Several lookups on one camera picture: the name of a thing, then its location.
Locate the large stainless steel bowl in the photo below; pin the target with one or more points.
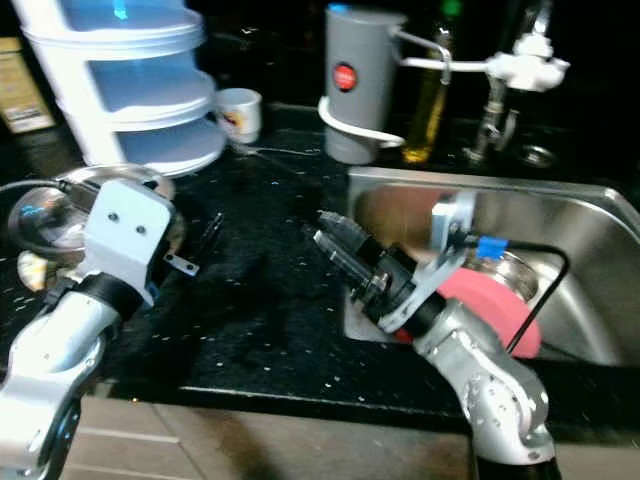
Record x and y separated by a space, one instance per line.
50 210

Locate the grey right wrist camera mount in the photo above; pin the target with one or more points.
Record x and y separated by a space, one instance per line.
445 240

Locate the white tiered food container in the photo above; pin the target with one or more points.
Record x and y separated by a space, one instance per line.
130 90

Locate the yellow printed box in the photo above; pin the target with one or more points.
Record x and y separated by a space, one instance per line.
25 85

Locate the chrome faucet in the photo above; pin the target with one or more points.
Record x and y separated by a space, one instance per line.
495 125

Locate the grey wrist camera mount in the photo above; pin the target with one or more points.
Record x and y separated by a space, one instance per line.
445 240
130 230

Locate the steel spoon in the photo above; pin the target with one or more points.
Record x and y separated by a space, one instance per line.
280 152

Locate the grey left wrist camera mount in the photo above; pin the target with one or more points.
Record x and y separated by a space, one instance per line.
130 230

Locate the pink plate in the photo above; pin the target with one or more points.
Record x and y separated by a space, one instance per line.
490 298

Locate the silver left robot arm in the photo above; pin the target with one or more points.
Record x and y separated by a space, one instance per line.
60 380

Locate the grey water filter canister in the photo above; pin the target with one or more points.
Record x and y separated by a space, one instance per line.
360 80

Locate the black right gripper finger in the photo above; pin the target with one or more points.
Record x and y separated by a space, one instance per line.
338 230
345 264

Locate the white faucet diverter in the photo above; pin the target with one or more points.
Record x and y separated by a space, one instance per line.
525 68

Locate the stainless steel sink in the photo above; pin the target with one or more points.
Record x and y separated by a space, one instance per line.
590 220

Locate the yellow oil bottle green cap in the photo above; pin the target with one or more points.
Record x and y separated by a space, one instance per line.
428 105

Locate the white printed cup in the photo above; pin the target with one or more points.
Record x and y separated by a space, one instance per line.
240 113

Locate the round steel counter cap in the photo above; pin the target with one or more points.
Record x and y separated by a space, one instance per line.
540 155

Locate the floral print plate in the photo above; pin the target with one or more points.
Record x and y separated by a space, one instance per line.
30 275

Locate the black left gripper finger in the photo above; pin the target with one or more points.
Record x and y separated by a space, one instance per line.
212 232

